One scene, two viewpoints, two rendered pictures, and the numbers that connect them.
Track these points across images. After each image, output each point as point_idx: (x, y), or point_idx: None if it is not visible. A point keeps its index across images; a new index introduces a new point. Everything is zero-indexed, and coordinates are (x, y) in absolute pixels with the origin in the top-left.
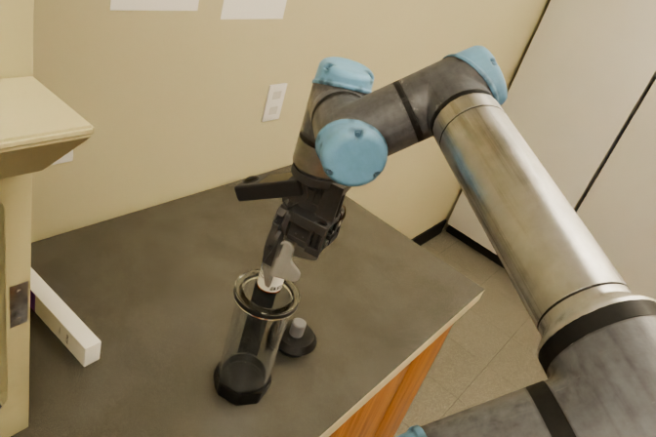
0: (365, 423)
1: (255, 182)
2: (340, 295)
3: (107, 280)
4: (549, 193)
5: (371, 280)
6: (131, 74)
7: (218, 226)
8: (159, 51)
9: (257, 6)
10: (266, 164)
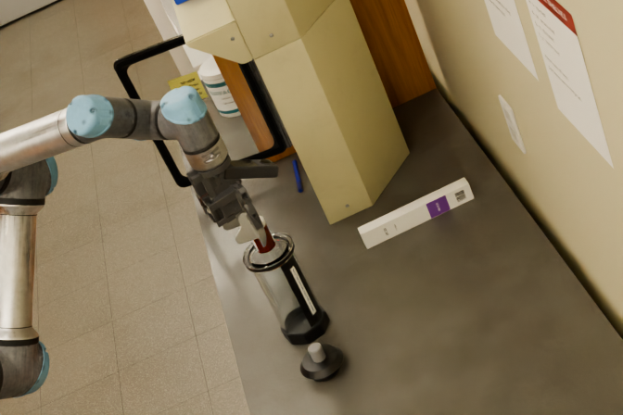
0: None
1: (254, 160)
2: None
3: (451, 246)
4: (18, 127)
5: None
6: (527, 107)
7: (522, 329)
8: (533, 101)
9: (581, 122)
10: None
